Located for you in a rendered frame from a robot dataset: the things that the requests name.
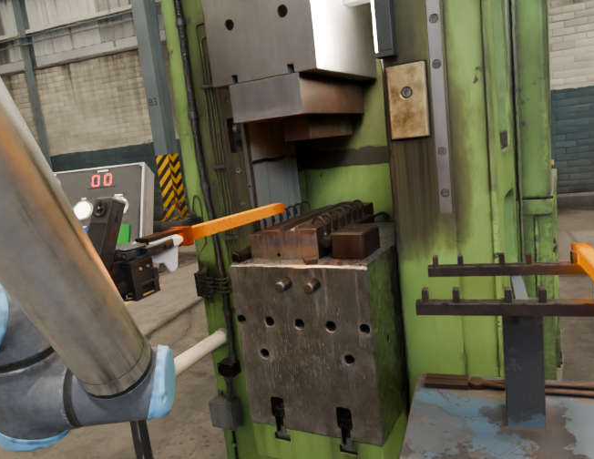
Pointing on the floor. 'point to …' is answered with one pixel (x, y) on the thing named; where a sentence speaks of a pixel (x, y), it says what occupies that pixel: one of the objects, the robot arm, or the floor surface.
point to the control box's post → (140, 439)
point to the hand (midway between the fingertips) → (172, 236)
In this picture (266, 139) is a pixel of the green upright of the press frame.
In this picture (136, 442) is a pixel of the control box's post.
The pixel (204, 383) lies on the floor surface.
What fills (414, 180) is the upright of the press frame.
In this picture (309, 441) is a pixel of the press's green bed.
